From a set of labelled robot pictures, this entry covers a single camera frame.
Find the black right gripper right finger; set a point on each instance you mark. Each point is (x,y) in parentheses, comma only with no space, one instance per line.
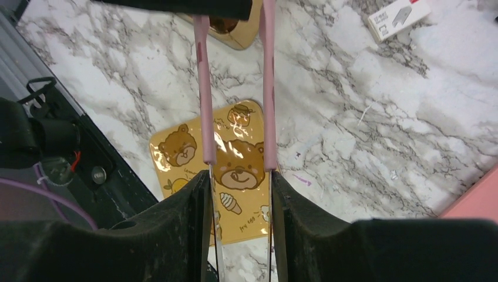
(314,245)

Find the black table base rail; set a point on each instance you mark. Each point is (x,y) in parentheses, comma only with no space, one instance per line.
(56,163)

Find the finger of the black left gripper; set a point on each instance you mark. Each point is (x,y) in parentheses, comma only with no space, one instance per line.
(175,7)

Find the gold chocolate box tray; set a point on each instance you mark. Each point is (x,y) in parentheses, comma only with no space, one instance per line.
(234,23)

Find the small white card box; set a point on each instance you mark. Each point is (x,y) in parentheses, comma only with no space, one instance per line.
(395,17)

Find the silver tin lid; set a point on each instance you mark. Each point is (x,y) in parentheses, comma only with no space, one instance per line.
(241,182)

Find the pink plastic tray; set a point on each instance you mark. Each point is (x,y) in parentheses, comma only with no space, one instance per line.
(479,202)

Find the pink silicone tongs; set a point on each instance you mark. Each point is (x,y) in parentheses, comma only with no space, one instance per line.
(267,34)

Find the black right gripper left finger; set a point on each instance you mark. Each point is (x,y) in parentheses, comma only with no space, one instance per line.
(167,242)

